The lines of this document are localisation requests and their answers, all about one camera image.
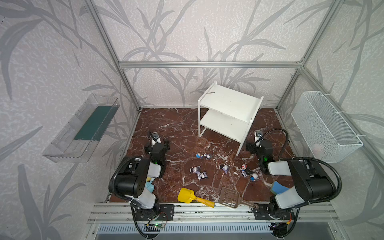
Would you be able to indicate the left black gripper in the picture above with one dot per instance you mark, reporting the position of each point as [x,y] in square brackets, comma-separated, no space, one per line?
[159,147]

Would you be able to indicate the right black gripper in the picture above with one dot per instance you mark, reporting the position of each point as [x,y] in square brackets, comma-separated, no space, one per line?
[258,147]

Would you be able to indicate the dark purple small figure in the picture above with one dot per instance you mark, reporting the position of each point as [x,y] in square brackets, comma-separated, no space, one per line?
[224,167]

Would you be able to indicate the black purple Kuromi figure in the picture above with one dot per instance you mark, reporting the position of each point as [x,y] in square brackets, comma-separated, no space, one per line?
[195,170]

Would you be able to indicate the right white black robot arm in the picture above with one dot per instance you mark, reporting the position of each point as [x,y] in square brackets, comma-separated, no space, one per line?
[315,181]

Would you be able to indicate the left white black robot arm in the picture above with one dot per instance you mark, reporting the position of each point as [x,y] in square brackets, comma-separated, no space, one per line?
[129,180]

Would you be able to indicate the white two-tier shelf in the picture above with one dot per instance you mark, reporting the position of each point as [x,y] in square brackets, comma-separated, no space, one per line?
[227,112]

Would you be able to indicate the red Doraemon figure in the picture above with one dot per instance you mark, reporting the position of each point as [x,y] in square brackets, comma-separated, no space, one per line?
[246,172]

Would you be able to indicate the blue white small figure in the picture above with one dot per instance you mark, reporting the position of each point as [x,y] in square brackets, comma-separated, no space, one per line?
[254,177]

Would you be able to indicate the blue yellow sponge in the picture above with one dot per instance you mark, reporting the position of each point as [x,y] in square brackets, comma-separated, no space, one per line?
[277,188]

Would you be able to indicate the yellow toy shovel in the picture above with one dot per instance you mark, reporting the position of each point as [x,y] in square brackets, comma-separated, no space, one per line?
[187,196]

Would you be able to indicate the blue Doraemon figure pair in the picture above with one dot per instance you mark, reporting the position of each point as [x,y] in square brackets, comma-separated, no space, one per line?
[203,156]

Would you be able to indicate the pink item in basket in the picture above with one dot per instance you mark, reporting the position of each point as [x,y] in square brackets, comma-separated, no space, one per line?
[318,151]

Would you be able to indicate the brown slotted toy spatula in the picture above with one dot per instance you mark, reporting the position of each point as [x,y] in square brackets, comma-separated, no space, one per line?
[232,199]

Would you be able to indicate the small circuit board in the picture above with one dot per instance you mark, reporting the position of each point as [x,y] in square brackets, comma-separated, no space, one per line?
[155,226]

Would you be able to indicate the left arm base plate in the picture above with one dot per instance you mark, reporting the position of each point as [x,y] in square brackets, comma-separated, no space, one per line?
[162,212]

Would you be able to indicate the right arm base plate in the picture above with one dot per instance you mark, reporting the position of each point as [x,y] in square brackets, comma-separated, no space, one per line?
[264,212]

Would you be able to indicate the white wire mesh basket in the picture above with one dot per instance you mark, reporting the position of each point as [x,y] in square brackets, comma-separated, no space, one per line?
[320,123]

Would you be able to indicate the clear plastic wall bin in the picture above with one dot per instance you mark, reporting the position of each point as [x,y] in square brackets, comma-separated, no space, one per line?
[79,138]

